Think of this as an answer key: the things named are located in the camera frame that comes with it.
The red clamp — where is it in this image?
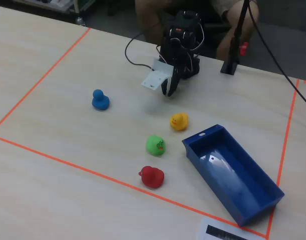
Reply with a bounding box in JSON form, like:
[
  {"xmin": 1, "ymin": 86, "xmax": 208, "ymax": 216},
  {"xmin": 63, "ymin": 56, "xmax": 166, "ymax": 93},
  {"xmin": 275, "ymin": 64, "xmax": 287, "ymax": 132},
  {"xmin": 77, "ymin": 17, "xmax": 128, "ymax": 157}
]
[{"xmin": 238, "ymin": 41, "xmax": 249, "ymax": 57}]

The red rubber duck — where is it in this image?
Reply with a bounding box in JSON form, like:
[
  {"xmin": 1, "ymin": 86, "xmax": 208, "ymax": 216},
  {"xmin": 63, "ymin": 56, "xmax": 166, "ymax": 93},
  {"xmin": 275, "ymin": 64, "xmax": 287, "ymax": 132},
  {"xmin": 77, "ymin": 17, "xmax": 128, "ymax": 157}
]
[{"xmin": 138, "ymin": 165, "xmax": 165, "ymax": 189}]

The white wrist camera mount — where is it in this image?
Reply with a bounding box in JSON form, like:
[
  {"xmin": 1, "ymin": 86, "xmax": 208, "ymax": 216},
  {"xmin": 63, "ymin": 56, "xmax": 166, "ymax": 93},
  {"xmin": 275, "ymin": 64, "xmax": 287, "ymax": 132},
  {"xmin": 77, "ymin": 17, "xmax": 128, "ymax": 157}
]
[{"xmin": 141, "ymin": 57, "xmax": 175, "ymax": 91}]

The person's bare leg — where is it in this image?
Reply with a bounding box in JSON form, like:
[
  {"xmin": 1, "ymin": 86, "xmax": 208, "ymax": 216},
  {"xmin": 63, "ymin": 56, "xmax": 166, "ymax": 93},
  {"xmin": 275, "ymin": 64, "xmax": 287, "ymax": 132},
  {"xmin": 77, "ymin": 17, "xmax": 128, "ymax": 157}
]
[
  {"xmin": 216, "ymin": 0, "xmax": 260, "ymax": 61},
  {"xmin": 134, "ymin": 0, "xmax": 169, "ymax": 44}
]

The blue plastic box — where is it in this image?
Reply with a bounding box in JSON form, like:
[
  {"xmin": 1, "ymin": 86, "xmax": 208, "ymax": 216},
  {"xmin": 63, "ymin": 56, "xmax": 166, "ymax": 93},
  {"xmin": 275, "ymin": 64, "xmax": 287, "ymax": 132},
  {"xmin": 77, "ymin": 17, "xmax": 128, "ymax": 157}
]
[{"xmin": 181, "ymin": 124, "xmax": 285, "ymax": 228}]

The black looped cable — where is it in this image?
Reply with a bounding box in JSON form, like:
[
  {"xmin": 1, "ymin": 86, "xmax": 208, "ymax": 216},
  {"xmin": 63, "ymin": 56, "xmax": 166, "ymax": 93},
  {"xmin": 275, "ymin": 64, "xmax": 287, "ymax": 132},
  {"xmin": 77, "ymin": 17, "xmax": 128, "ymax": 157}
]
[{"xmin": 124, "ymin": 31, "xmax": 159, "ymax": 70}]

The long black cable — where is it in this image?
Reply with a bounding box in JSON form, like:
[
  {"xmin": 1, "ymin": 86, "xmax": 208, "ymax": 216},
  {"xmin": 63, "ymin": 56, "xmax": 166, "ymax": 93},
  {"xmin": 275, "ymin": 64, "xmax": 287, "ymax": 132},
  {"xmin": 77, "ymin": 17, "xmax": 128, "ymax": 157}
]
[{"xmin": 247, "ymin": 0, "xmax": 306, "ymax": 111}]

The black camera stand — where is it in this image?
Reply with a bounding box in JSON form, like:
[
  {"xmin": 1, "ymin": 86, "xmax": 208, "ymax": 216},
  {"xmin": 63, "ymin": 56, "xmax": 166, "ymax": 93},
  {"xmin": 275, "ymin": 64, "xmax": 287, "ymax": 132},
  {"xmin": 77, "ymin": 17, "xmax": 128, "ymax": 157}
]
[{"xmin": 220, "ymin": 0, "xmax": 251, "ymax": 76}]

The orange tape strip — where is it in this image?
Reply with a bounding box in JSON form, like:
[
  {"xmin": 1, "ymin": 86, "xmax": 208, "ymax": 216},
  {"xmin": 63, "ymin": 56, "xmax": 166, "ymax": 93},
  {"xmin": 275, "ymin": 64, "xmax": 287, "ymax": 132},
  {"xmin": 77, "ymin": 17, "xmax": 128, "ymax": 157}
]
[
  {"xmin": 265, "ymin": 78, "xmax": 300, "ymax": 239},
  {"xmin": 0, "ymin": 134, "xmax": 268, "ymax": 238},
  {"xmin": 0, "ymin": 27, "xmax": 92, "ymax": 133}
]

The yellow rubber duck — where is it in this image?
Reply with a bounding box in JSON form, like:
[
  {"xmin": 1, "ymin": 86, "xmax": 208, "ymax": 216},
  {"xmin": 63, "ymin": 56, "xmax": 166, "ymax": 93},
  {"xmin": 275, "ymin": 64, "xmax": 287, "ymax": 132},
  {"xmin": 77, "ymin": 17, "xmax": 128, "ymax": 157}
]
[{"xmin": 170, "ymin": 112, "xmax": 189, "ymax": 132}]

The blue rubber duck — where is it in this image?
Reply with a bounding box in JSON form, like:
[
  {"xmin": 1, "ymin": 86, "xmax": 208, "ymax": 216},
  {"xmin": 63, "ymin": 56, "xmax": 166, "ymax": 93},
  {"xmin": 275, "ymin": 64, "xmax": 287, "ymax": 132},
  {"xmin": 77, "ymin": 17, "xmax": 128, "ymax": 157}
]
[{"xmin": 91, "ymin": 89, "xmax": 110, "ymax": 112}]

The dark metal bar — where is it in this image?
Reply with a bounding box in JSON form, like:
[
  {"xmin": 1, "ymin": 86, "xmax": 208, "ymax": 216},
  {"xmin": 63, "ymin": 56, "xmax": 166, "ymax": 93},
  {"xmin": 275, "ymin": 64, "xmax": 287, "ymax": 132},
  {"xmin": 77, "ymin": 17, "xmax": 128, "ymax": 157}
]
[{"xmin": 197, "ymin": 216, "xmax": 266, "ymax": 240}]

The green rubber duck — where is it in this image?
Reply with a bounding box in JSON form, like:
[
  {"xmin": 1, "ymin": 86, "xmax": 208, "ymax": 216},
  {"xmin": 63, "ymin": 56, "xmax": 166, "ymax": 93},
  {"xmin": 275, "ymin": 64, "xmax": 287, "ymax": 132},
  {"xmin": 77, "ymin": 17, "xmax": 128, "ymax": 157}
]
[{"xmin": 145, "ymin": 134, "xmax": 167, "ymax": 157}]

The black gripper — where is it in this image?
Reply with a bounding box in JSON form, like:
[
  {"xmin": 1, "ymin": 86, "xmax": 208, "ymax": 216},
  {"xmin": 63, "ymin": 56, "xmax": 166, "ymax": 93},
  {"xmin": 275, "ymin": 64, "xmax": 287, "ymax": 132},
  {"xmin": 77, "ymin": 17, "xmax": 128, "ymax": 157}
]
[{"xmin": 161, "ymin": 37, "xmax": 191, "ymax": 98}]

